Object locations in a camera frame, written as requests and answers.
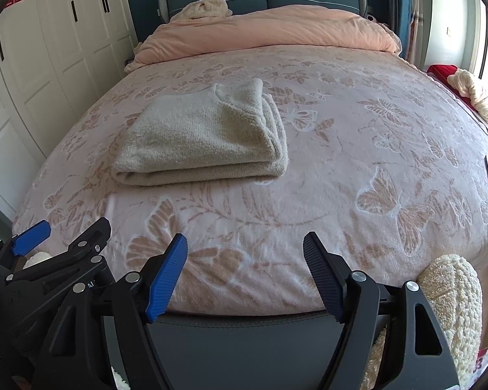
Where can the patterned curtain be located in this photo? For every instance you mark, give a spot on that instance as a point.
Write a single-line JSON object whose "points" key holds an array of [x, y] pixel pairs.
{"points": [[417, 16]]}

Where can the white wardrobe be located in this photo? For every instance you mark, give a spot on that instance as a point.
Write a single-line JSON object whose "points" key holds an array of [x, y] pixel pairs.
{"points": [[65, 69]]}

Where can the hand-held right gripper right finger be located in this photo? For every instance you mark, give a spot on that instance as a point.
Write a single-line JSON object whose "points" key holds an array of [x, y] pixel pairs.
{"points": [[323, 276]]}

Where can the pink butterfly printed blanket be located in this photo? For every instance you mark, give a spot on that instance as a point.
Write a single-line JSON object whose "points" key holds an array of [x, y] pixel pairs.
{"points": [[309, 195]]}

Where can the cream fleece cloth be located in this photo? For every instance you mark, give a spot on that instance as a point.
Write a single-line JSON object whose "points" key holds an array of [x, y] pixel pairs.
{"points": [[203, 8]]}

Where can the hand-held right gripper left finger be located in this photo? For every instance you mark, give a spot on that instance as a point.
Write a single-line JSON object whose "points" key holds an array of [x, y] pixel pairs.
{"points": [[166, 276]]}

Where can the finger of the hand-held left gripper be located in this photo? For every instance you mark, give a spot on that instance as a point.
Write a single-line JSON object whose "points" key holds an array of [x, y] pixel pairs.
{"points": [[91, 237], [30, 237]]}

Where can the crumpled cream cloth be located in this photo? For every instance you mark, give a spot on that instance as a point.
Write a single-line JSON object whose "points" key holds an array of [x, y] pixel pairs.
{"points": [[475, 93]]}

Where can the peach duvet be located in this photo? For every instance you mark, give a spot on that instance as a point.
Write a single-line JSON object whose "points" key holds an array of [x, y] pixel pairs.
{"points": [[268, 32]]}

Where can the cream knit sweater black hearts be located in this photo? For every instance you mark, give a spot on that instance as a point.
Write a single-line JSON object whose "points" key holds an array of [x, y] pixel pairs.
{"points": [[195, 138]]}

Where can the person's white fleece clothing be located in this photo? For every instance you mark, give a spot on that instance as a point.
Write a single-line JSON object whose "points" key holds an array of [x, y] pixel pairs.
{"points": [[451, 304]]}

